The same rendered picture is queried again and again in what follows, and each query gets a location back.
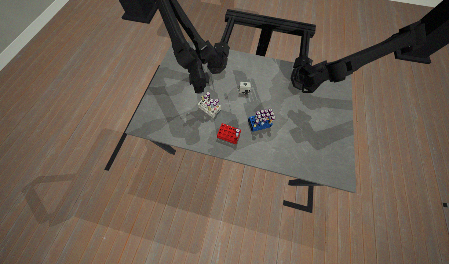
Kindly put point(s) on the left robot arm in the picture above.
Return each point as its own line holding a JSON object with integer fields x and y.
{"x": 408, "y": 39}

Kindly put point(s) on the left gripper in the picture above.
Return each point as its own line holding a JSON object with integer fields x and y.
{"x": 310, "y": 89}

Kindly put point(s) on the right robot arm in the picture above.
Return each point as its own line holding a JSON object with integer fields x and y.
{"x": 186, "y": 56}

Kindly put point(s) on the blue tube rack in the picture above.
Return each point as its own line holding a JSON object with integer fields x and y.
{"x": 252, "y": 120}

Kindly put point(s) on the white done button panel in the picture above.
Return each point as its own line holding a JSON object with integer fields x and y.
{"x": 245, "y": 87}

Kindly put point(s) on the red lego brick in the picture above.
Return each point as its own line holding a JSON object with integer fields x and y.
{"x": 228, "y": 133}

